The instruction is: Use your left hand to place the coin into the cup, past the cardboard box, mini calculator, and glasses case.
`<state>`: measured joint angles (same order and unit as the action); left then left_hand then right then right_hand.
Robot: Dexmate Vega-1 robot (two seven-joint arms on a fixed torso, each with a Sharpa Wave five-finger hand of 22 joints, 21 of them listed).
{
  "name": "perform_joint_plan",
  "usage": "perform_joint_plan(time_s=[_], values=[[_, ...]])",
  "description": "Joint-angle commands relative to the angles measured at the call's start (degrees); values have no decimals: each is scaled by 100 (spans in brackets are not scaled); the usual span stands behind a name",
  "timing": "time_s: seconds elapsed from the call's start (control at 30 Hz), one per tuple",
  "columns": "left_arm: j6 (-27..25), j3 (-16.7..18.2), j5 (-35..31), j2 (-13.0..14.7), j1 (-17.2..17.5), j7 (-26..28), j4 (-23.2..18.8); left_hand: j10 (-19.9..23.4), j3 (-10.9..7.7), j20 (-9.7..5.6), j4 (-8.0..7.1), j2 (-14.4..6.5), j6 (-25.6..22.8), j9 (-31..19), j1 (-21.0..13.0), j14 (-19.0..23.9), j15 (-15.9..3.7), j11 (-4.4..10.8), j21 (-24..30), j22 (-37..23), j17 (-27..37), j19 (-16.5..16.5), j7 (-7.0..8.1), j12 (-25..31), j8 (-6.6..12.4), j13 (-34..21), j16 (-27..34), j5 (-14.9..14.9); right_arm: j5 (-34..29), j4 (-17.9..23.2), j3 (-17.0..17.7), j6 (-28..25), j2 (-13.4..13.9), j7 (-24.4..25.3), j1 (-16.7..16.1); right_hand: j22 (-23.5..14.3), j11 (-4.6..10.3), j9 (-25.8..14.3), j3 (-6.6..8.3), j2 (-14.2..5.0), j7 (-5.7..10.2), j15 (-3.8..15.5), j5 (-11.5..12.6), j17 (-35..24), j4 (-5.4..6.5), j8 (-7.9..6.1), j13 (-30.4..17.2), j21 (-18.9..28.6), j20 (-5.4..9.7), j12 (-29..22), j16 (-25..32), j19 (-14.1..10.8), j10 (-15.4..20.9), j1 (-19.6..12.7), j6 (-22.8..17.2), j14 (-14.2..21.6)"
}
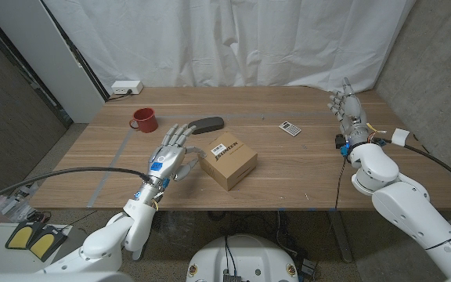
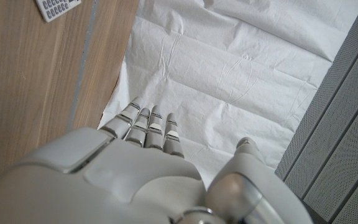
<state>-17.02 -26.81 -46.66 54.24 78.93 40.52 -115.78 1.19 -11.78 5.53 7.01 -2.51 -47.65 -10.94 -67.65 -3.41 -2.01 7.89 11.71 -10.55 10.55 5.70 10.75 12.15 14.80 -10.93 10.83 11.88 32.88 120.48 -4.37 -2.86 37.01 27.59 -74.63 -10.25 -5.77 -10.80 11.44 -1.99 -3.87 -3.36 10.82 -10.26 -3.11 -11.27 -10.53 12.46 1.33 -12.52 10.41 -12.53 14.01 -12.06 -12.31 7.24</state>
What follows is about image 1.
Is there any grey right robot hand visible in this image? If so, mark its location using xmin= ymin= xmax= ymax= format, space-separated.
xmin=327 ymin=77 xmax=371 ymax=149

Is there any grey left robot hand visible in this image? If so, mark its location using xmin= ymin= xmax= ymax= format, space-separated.
xmin=134 ymin=123 xmax=208 ymax=204

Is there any brown cardboard box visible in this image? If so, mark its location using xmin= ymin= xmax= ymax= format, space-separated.
xmin=197 ymin=131 xmax=258 ymax=192

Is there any dark grey glasses case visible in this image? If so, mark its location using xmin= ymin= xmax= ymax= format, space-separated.
xmin=189 ymin=116 xmax=226 ymax=136

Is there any white mini calculator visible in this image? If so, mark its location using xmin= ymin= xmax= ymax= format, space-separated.
xmin=279 ymin=120 xmax=302 ymax=137

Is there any red ceramic mug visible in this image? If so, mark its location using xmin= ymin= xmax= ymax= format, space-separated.
xmin=128 ymin=107 xmax=159 ymax=134

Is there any grey tape strip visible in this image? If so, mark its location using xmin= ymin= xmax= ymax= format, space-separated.
xmin=87 ymin=128 xmax=135 ymax=208
xmin=157 ymin=112 xmax=342 ymax=120

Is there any white power strip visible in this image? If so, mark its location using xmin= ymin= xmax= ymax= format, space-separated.
xmin=110 ymin=80 xmax=144 ymax=96

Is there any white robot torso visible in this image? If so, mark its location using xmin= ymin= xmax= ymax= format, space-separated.
xmin=185 ymin=233 xmax=300 ymax=282

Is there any white fabric curtain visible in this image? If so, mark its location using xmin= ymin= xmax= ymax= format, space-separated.
xmin=43 ymin=0 xmax=417 ymax=94

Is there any yellow black foot pedal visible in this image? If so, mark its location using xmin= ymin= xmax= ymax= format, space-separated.
xmin=27 ymin=225 xmax=68 ymax=262
xmin=5 ymin=221 xmax=42 ymax=250

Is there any pile of small electronic parts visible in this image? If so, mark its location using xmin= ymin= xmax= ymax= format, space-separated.
xmin=0 ymin=182 xmax=52 ymax=236

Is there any tall white panel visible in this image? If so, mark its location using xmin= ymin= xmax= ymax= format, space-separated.
xmin=0 ymin=0 xmax=106 ymax=125

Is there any small black power adapter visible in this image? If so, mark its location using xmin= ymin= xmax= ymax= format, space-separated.
xmin=300 ymin=258 xmax=319 ymax=280

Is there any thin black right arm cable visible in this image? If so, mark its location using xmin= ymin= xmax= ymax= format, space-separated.
xmin=334 ymin=155 xmax=348 ymax=212

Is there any black power strip cable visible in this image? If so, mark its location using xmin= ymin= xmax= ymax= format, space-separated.
xmin=106 ymin=89 xmax=133 ymax=102

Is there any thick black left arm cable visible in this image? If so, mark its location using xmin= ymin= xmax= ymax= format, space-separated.
xmin=0 ymin=167 xmax=152 ymax=208

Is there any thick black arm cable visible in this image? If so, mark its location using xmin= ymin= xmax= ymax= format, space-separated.
xmin=391 ymin=128 xmax=451 ymax=193
xmin=0 ymin=167 xmax=152 ymax=208

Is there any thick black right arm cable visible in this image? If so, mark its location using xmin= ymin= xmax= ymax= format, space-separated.
xmin=391 ymin=128 xmax=451 ymax=193

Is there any black cable bundle under table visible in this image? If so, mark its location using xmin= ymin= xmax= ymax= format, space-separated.
xmin=207 ymin=211 xmax=308 ymax=259

